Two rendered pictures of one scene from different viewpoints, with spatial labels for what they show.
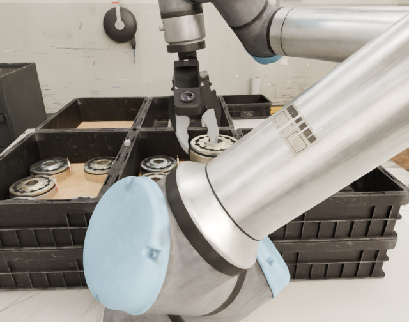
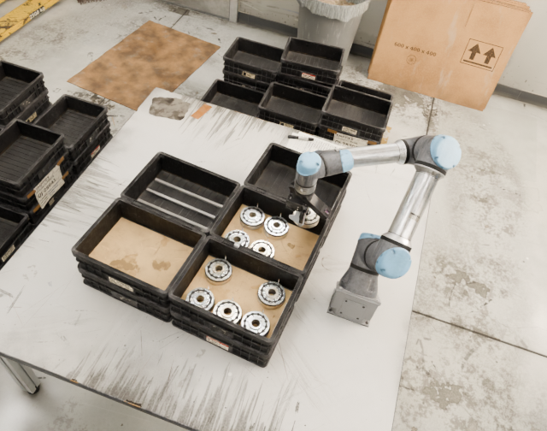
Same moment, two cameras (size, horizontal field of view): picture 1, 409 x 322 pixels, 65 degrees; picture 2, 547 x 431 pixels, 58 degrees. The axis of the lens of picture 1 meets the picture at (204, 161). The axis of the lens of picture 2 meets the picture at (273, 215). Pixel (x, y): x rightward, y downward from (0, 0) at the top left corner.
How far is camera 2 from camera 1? 1.71 m
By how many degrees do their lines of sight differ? 59
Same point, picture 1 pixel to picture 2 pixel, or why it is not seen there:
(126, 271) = (407, 265)
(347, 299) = (343, 225)
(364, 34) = (377, 161)
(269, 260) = not seen: hidden behind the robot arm
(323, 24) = (361, 160)
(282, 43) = not seen: hidden behind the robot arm
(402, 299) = (351, 208)
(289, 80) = not seen: outside the picture
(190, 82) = (320, 203)
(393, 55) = (426, 196)
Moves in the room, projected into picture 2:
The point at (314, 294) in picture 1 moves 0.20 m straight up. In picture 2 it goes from (334, 233) to (344, 205)
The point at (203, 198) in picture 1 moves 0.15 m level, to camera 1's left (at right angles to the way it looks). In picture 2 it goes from (407, 241) to (395, 273)
